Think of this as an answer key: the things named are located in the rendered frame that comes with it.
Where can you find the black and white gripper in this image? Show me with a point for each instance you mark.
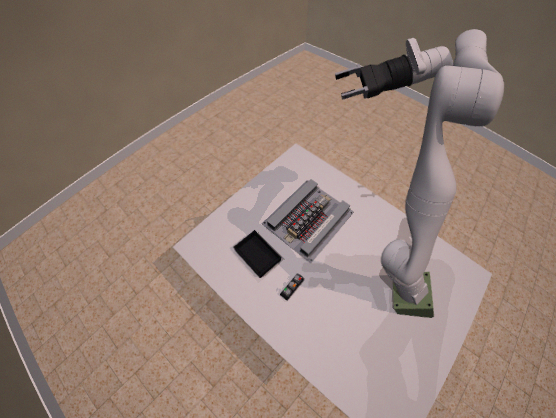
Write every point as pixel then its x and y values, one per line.
pixel 391 74

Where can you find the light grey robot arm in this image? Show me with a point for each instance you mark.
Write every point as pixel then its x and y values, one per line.
pixel 461 93

